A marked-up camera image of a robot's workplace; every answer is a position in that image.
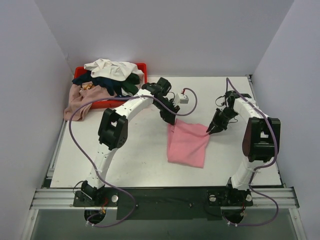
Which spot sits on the white t shirt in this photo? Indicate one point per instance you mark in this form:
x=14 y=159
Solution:
x=114 y=70

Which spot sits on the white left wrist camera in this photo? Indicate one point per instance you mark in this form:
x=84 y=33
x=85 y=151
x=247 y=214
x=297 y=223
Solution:
x=180 y=98

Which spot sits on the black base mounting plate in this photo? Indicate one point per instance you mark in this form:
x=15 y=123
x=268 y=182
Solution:
x=168 y=203

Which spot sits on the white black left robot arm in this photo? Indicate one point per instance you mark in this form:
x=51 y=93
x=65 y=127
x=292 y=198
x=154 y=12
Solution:
x=113 y=130

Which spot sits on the beige t shirt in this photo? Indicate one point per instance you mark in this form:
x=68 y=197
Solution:
x=81 y=94

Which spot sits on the red plastic bin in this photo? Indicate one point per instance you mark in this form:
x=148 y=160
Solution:
x=110 y=103

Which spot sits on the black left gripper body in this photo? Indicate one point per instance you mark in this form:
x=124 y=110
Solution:
x=169 y=114

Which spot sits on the navy blue t shirt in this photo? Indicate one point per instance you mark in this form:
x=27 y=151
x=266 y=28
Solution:
x=113 y=87

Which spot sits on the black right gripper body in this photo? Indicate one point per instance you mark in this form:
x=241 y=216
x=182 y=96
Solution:
x=218 y=121

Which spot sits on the dark green t shirt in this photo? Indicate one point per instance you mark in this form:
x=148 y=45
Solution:
x=132 y=84

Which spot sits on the pink t shirt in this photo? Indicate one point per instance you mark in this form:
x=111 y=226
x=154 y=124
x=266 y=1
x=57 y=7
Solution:
x=186 y=144

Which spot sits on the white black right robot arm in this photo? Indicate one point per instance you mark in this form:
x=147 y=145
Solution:
x=260 y=144

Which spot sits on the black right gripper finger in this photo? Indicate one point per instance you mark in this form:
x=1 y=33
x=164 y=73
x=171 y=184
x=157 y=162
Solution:
x=212 y=127
x=218 y=130

